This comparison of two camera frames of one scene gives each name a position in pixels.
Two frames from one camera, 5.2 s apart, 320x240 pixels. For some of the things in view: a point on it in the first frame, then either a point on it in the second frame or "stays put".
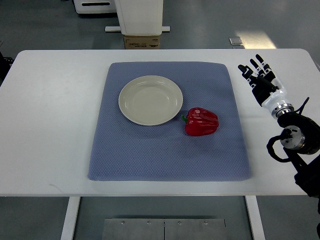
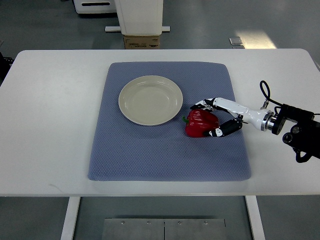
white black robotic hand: [266, 88] → [261, 120]
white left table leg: [72, 208] stays put
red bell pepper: [200, 122] stays put
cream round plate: [150, 100] stays put
